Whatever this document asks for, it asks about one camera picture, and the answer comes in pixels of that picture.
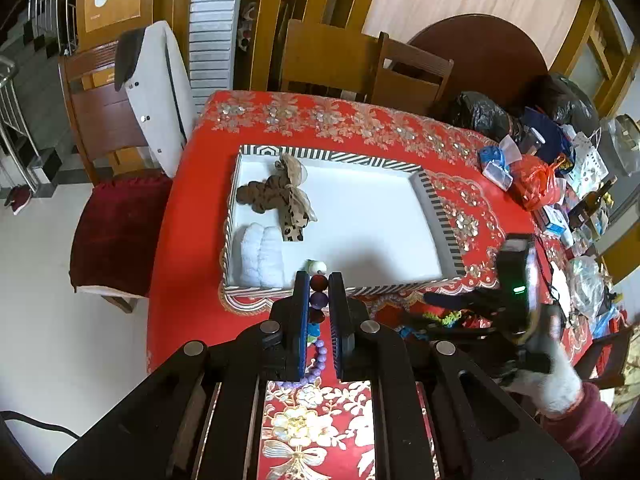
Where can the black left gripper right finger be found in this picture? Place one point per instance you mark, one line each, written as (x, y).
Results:
(349, 345)

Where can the brown leopard hair bow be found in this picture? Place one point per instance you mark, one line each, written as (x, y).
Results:
(282, 192)

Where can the white gloved right hand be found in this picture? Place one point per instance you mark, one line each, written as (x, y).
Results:
(556, 392)

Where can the red plastic bag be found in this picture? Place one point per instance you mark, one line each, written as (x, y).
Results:
(534, 183)

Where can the red floral tablecloth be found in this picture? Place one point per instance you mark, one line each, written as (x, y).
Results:
(325, 430)

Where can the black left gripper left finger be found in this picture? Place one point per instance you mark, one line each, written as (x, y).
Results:
(288, 354)

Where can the maroon sleeve forearm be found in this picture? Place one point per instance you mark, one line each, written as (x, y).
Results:
(587, 432)

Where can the dark round wooden table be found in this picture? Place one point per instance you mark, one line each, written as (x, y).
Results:
(491, 56)

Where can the wooden chair red cushion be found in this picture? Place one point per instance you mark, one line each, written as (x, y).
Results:
(114, 244)

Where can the red satin bow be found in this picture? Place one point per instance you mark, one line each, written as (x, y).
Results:
(393, 309)

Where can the metal stair railing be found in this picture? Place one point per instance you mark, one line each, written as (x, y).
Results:
(35, 133)

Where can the wooden chair behind table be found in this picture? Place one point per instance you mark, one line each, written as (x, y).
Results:
(381, 71)

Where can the white fluffy scrunchie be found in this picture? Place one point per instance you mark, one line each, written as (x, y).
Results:
(261, 257)

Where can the black plastic bag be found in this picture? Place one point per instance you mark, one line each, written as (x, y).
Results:
(475, 111)

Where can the striped white tray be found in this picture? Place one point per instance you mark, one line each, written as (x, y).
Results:
(381, 223)

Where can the white jacket on chair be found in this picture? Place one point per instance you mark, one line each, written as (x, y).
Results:
(150, 69)

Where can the blue white package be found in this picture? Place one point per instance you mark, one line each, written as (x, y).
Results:
(496, 161)

